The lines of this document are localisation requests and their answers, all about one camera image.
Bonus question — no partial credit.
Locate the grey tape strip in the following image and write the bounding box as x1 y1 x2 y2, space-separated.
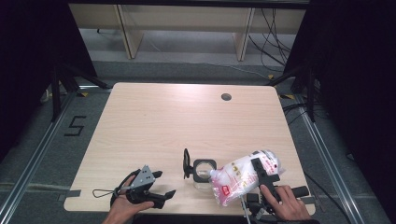
57 189 82 202

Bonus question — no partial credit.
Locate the person's left hand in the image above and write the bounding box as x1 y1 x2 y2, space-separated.
106 175 155 222

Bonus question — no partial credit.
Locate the black tripod stand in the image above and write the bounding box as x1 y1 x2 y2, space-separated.
49 62 113 123
265 64 322 123

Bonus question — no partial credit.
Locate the white floor cable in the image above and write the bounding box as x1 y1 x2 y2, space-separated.
174 59 270 79

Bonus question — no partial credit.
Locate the glass jar with black lid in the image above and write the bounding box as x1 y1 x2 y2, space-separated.
182 147 219 191

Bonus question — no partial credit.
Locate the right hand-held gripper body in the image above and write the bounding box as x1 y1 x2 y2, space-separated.
240 173 311 224

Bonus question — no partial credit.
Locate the black floor cable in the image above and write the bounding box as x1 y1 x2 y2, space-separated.
304 172 353 224

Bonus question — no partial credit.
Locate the person's right hand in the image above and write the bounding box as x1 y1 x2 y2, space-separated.
260 184 313 222

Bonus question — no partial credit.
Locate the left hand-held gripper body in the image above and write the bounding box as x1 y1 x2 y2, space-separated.
125 164 166 209

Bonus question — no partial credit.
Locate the aluminium floor rail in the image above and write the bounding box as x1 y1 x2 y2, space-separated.
0 83 94 218
293 92 367 224

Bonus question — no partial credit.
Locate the red and white sugar pouch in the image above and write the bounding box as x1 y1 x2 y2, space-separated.
208 148 285 207

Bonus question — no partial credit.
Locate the black curtain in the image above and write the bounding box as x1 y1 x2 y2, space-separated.
284 0 396 216
0 0 99 162

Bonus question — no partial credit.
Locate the grey wire lanyard loop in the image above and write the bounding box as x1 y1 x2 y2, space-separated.
92 189 118 199

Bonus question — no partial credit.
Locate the bundle of black cables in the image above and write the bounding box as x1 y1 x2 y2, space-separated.
248 8 297 72

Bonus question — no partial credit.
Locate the light wooden shelf unit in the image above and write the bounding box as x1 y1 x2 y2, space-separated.
68 3 307 62

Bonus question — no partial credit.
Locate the black wrist strap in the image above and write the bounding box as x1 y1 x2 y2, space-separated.
110 168 141 208
266 217 321 224

